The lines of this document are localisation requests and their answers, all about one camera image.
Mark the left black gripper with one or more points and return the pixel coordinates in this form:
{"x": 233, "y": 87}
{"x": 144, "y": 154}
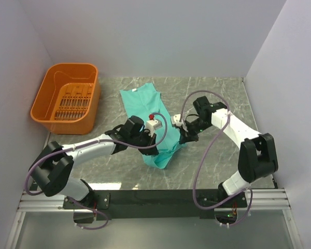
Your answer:
{"x": 151, "y": 151}

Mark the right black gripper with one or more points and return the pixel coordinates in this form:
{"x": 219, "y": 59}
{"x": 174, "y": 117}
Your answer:
{"x": 186, "y": 136}

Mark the teal t shirt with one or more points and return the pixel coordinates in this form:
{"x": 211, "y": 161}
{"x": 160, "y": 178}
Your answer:
{"x": 145, "y": 102}

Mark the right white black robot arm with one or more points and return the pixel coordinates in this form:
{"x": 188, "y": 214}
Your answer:
{"x": 257, "y": 153}

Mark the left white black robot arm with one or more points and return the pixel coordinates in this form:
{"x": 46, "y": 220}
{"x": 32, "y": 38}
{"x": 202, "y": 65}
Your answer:
{"x": 52, "y": 168}

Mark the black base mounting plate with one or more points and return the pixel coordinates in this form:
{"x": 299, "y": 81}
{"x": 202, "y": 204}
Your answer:
{"x": 118, "y": 204}

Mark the orange plastic basket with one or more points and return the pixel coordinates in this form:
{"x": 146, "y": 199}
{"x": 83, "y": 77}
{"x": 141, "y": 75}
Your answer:
{"x": 67, "y": 100}

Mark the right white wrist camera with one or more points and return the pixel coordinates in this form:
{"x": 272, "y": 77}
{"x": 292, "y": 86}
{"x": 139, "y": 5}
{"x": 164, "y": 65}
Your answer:
{"x": 177, "y": 121}

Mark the aluminium frame rail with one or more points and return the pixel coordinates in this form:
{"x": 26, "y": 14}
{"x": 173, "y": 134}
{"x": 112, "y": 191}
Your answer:
{"x": 41, "y": 222}

